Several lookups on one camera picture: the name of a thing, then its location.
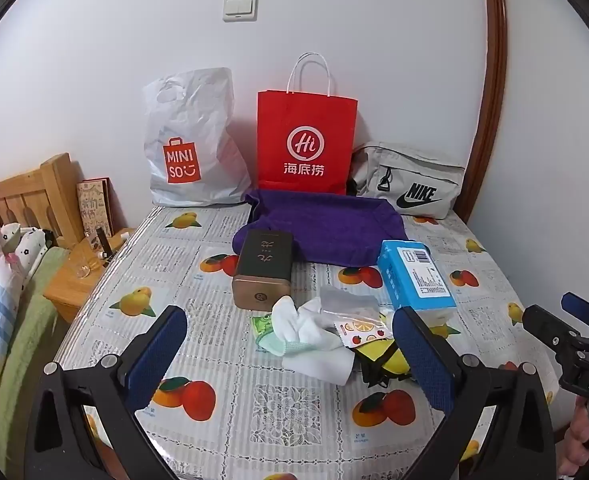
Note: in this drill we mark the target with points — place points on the grey waist bag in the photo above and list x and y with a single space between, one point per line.
424 180

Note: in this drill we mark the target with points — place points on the fruit print tablecloth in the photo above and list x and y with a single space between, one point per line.
239 405

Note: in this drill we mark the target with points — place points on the blue tissue pack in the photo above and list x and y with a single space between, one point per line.
414 270

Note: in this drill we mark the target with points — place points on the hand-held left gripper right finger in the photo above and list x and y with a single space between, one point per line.
424 360

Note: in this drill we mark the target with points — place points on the wooden nightstand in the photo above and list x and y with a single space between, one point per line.
64 287

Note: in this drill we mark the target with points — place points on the purple towel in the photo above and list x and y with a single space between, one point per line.
324 225

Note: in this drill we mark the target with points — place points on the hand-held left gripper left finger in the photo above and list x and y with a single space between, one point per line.
159 355

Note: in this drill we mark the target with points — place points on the small black bottle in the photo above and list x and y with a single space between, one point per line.
103 242

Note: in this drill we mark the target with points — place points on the white plastic shopping bag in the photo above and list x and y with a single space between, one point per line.
194 125

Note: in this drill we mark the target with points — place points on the wooden headboard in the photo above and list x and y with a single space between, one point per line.
24 190

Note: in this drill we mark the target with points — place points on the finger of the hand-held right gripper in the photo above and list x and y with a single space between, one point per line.
581 305
549 325

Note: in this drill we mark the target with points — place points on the green wet wipes pack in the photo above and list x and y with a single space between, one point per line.
263 326

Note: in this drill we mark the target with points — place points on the brown wooden door frame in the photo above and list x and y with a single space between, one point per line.
491 60

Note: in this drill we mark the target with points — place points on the clear glass cup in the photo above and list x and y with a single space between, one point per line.
85 267

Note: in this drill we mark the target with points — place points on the white light switch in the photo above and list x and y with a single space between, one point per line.
240 8

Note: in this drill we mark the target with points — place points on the dark green tea tin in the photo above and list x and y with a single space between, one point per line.
262 265

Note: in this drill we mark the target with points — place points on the small fruit print packet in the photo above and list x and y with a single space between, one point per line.
362 332

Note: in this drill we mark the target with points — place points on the white black-dotted cloth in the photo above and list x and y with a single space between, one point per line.
29 250

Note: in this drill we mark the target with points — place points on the patterned book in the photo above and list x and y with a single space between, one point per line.
94 210

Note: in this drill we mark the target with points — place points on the clear plastic bag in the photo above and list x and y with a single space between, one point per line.
347 300

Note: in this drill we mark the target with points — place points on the white sock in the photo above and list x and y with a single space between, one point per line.
287 322
319 366

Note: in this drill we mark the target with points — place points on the yellow and black pouch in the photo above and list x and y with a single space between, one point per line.
382 349

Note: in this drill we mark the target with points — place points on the person's right hand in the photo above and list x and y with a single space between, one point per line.
581 440

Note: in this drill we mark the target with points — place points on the red paper bag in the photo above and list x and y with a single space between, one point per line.
307 120

